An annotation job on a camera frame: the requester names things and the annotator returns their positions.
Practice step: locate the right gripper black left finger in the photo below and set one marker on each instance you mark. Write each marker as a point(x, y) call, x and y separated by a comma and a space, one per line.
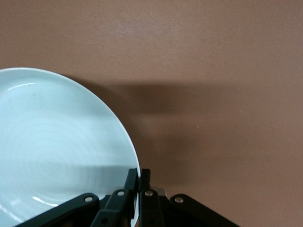
point(113, 208)

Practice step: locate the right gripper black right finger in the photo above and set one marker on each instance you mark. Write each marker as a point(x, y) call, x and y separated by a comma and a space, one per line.
point(151, 210)

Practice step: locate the light blue round plate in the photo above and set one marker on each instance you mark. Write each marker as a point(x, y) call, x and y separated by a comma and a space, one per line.
point(52, 137)

